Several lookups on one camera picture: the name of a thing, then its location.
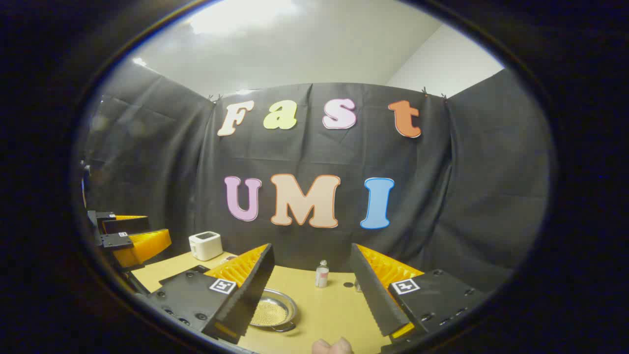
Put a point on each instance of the heap of yellow soybeans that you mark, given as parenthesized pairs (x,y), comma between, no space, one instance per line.
(270,314)

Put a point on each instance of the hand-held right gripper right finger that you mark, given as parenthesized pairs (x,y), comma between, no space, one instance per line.
(373,295)

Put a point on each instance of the small clear bottle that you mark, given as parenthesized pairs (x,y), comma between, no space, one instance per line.
(322,275)

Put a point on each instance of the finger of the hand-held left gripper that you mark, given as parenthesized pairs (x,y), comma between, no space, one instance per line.
(115,240)
(125,225)

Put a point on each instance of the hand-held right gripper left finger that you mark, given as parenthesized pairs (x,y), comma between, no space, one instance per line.
(250,290)

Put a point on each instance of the white toaster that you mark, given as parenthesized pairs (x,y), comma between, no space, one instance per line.
(205,246)

